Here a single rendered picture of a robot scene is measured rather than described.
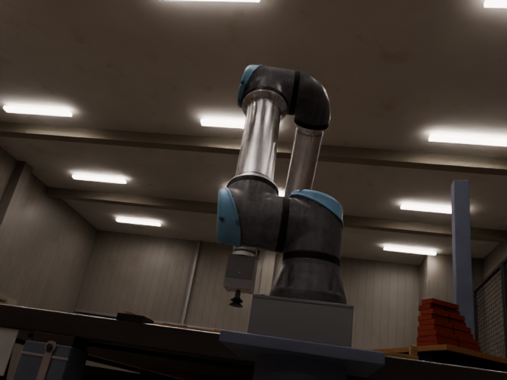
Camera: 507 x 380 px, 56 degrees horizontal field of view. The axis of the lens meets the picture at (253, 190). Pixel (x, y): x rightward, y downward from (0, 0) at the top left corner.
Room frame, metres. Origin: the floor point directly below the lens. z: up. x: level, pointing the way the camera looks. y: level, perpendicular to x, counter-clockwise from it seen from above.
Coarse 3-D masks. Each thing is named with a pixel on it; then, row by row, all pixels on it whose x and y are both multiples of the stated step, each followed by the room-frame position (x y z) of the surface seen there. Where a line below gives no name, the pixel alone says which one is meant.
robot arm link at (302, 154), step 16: (304, 80) 0.99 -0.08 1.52; (304, 96) 1.00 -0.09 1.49; (320, 96) 1.01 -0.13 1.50; (304, 112) 1.04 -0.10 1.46; (320, 112) 1.04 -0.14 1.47; (304, 128) 1.08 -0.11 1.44; (320, 128) 1.08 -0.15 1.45; (304, 144) 1.13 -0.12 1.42; (320, 144) 1.14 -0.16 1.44; (304, 160) 1.16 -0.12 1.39; (288, 176) 1.23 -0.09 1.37; (304, 176) 1.20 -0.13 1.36; (288, 192) 1.26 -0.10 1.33
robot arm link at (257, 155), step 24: (264, 72) 0.99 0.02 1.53; (288, 72) 0.99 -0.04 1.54; (240, 96) 1.02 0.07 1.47; (264, 96) 0.98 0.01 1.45; (288, 96) 1.01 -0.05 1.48; (264, 120) 0.97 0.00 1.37; (264, 144) 0.95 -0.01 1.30; (240, 168) 0.94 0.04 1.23; (264, 168) 0.93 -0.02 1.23; (240, 192) 0.89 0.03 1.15; (264, 192) 0.90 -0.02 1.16; (240, 216) 0.88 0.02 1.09; (264, 216) 0.88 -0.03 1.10; (240, 240) 0.91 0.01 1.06; (264, 240) 0.91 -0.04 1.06
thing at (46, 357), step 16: (32, 336) 1.37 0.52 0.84; (48, 336) 1.36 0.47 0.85; (64, 336) 1.35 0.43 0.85; (32, 352) 1.35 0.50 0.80; (48, 352) 1.33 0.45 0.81; (64, 352) 1.33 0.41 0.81; (80, 352) 1.38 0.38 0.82; (32, 368) 1.35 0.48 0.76; (48, 368) 1.34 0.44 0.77; (64, 368) 1.33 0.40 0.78; (80, 368) 1.40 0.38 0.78
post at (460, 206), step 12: (456, 180) 2.94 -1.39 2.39; (456, 192) 2.94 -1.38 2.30; (468, 192) 2.92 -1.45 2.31; (456, 204) 2.94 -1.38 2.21; (468, 204) 2.92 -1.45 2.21; (456, 216) 2.94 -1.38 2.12; (468, 216) 2.92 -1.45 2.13; (456, 228) 2.94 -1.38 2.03; (468, 228) 2.92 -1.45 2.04; (456, 240) 2.94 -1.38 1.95; (468, 240) 2.92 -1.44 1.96; (456, 252) 2.94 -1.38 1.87; (468, 252) 2.92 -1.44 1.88; (456, 264) 2.94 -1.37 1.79; (468, 264) 2.93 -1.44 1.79; (456, 276) 2.94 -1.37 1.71; (468, 276) 2.93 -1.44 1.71; (456, 288) 2.94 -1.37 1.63; (468, 288) 2.93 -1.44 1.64; (456, 300) 2.94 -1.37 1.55; (468, 300) 2.93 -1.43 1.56; (468, 312) 2.93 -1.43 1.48; (468, 324) 2.93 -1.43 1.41
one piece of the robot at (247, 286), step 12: (240, 252) 1.43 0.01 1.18; (228, 264) 1.44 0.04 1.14; (240, 264) 1.43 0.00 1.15; (252, 264) 1.43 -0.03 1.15; (228, 276) 1.44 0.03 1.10; (240, 276) 1.43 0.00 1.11; (252, 276) 1.42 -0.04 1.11; (228, 288) 1.46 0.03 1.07; (240, 288) 1.43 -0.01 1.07; (252, 288) 1.45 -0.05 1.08
